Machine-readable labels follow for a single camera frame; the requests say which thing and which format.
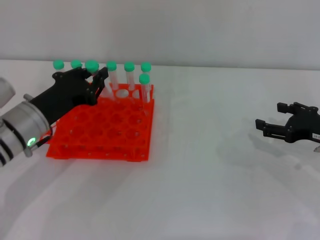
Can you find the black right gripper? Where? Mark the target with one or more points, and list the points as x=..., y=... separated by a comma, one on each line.
x=305, y=125

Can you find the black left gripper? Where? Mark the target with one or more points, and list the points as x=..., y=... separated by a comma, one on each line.
x=62, y=95

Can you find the green-capped clear test tube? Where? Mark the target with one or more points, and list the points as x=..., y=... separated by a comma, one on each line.
x=58, y=64
x=145, y=66
x=129, y=66
x=144, y=78
x=91, y=65
x=75, y=63
x=111, y=65

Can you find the orange plastic test tube rack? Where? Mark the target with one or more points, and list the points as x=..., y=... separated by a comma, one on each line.
x=105, y=127

